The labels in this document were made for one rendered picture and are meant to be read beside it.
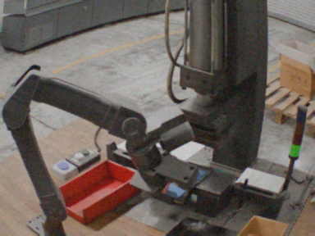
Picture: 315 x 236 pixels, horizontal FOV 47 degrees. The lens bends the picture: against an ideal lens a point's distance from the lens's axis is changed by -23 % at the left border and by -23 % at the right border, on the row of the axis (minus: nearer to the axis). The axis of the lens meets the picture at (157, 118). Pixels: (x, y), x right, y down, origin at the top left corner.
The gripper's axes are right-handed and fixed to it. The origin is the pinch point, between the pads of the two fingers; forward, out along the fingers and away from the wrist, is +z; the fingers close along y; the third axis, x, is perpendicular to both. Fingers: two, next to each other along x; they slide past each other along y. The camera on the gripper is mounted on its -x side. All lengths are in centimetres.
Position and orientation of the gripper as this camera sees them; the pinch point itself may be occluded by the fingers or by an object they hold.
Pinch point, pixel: (162, 189)
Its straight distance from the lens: 103.1
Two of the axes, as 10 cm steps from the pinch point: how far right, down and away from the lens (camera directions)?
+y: 5.0, -7.5, 4.3
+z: 2.4, 6.0, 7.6
